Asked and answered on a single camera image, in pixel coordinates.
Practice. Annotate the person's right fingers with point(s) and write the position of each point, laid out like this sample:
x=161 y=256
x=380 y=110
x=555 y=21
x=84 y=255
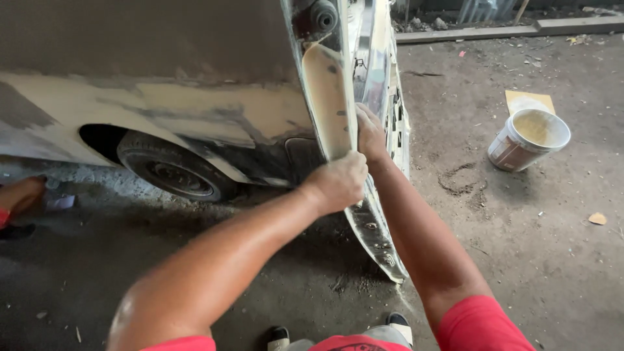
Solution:
x=361 y=117

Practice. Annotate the dry brown leaf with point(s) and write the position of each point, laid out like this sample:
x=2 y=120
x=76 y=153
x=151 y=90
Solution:
x=597 y=219

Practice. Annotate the black car wheel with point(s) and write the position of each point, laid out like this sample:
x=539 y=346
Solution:
x=170 y=170

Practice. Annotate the concrete curb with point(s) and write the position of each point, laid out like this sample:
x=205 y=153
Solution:
x=512 y=30

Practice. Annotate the person's right hand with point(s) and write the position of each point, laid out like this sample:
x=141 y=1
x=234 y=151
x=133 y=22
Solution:
x=371 y=136

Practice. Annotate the white plastic putty bucket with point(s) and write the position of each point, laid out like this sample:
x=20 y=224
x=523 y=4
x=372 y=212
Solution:
x=529 y=141

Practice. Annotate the brown cardboard sheet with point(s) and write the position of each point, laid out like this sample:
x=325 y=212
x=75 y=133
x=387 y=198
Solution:
x=516 y=98

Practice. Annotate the crumpled white paper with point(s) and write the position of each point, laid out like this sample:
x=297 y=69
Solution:
x=61 y=201

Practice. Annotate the person's black shoe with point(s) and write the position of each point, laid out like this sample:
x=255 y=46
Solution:
x=279 y=337
x=399 y=322

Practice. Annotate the person's black right shoe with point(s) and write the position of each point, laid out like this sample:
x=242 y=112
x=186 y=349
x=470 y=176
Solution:
x=399 y=322

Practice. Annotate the person's left fingers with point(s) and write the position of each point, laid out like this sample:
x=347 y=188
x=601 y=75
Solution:
x=347 y=160

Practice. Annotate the person's left hand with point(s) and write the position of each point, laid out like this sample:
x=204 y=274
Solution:
x=334 y=187

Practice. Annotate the sanded grey car body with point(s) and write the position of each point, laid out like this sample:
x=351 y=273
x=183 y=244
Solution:
x=170 y=73

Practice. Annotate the heap of rubble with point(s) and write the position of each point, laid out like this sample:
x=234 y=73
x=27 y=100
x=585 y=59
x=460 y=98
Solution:
x=438 y=19

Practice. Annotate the person's red shirt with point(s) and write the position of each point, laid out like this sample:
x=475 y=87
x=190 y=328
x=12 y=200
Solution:
x=480 y=326

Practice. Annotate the shiny silver car bumper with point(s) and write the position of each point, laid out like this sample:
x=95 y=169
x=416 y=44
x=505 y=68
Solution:
x=378 y=73

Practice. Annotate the person's black left shoe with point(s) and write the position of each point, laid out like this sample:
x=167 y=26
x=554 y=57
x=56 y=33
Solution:
x=279 y=337

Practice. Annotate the person's grey trousers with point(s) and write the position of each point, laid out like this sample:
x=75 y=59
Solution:
x=385 y=334

